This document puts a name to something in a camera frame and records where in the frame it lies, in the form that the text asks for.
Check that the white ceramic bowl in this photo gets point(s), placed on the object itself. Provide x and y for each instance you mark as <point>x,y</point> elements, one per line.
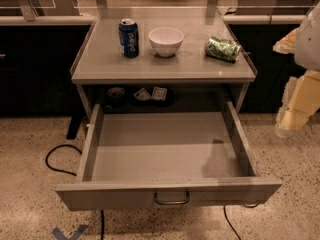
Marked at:
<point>166,41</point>

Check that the grey cabinet table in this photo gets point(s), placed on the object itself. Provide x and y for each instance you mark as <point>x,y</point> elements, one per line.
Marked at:
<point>100,61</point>

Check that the white paper packet right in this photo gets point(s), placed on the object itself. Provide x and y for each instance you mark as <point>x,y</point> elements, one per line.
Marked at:
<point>159,94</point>

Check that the blue Pepsi can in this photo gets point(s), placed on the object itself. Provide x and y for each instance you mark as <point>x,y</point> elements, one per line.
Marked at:
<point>129,38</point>

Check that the white paper packet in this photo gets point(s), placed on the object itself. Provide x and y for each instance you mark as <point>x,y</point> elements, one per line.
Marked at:
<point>142,95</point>
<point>159,94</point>

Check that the green soda can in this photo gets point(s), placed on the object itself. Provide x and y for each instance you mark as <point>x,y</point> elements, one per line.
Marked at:
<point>223,49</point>

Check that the white paper packet left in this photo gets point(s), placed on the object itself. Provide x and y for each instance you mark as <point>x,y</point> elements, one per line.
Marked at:
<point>142,95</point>

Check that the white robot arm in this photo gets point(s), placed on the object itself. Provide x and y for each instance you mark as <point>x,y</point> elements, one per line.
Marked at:
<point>307,53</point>

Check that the grey open top drawer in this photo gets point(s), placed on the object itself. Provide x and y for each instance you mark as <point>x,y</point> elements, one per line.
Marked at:
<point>128,157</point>

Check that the metal drawer handle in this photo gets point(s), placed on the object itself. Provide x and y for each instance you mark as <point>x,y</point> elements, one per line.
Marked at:
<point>171,198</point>

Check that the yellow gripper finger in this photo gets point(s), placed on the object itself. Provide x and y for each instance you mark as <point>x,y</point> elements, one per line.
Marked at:
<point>301,100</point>
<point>286,45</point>

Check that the dark round object in shelf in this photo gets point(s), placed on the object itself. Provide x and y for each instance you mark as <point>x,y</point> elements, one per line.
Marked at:
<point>116,96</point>

